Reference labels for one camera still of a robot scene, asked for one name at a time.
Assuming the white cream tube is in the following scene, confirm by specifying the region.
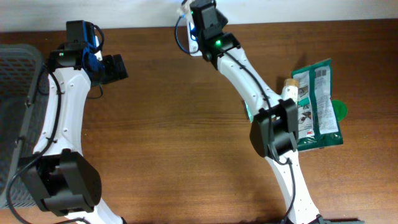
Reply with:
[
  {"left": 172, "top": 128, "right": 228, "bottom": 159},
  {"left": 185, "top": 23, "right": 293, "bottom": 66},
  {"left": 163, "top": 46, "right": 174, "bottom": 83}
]
[{"left": 281, "top": 78, "right": 299, "bottom": 103}]

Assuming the green wipes packet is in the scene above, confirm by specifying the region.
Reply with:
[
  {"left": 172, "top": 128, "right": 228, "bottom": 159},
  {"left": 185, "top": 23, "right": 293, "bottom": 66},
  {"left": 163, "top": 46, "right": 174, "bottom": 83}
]
[{"left": 292, "top": 58, "right": 343, "bottom": 152}]

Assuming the orange small box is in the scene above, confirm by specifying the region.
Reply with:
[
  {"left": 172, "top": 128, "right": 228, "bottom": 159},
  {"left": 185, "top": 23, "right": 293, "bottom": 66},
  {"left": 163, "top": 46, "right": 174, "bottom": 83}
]
[{"left": 177, "top": 0, "right": 192, "bottom": 16}]

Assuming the teal small packet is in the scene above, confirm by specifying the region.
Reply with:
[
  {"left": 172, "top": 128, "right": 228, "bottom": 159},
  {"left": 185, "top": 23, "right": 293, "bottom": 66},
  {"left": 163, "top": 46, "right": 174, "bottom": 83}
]
[{"left": 244, "top": 102, "right": 253, "bottom": 123}]

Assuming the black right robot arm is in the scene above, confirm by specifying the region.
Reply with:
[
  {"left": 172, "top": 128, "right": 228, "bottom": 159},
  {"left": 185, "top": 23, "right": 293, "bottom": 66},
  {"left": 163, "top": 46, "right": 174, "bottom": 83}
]
[{"left": 181, "top": 0, "right": 324, "bottom": 223}]

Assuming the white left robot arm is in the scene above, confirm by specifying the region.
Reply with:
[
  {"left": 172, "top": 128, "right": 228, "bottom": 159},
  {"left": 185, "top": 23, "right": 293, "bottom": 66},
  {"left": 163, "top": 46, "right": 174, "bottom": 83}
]
[{"left": 17, "top": 20, "right": 128, "bottom": 224}]

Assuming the white barcode scanner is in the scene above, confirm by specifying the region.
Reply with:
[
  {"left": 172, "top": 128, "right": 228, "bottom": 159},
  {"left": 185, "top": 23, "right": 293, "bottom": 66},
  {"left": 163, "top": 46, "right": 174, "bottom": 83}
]
[{"left": 187, "top": 21, "right": 202, "bottom": 57}]

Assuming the grey plastic mesh basket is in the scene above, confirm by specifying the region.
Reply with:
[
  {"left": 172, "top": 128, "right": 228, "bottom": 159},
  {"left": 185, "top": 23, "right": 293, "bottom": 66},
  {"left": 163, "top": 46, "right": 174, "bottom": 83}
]
[{"left": 1, "top": 44, "right": 49, "bottom": 209}]

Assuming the green lid glass jar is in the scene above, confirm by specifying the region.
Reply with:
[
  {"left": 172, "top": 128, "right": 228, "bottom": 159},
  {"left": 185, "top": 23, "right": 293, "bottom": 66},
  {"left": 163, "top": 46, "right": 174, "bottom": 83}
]
[{"left": 331, "top": 100, "right": 348, "bottom": 121}]

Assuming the black camera cable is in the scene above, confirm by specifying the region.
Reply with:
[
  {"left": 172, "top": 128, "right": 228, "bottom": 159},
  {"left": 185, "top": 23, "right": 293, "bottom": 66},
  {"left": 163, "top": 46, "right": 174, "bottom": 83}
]
[{"left": 174, "top": 14, "right": 200, "bottom": 55}]

